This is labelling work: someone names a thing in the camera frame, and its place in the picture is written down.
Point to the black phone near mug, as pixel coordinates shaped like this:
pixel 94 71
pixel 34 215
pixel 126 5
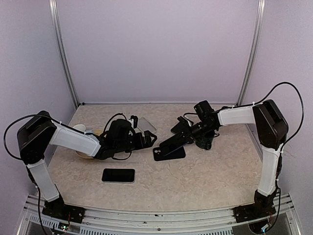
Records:
pixel 180 127

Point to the dark green mug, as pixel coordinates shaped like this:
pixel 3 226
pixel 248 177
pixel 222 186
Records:
pixel 205 141

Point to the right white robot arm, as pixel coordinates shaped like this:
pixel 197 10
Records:
pixel 271 126

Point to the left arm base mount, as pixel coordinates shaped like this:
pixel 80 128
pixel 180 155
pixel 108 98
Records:
pixel 64 212

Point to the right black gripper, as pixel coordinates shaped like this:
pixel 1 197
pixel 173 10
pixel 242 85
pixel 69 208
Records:
pixel 187 136

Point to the beige round plate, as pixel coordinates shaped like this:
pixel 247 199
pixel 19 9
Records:
pixel 97 132

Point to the white paper cup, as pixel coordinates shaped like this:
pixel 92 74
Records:
pixel 80 127

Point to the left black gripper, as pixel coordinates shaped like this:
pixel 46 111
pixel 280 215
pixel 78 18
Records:
pixel 148 143

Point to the black phone front table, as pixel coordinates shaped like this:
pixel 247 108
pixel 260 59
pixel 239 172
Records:
pixel 118 175

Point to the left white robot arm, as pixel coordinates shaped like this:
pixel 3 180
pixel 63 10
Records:
pixel 42 132

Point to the clear white phone case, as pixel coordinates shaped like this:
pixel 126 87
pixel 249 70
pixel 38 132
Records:
pixel 144 125

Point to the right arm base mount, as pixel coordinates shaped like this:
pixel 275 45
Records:
pixel 261 207

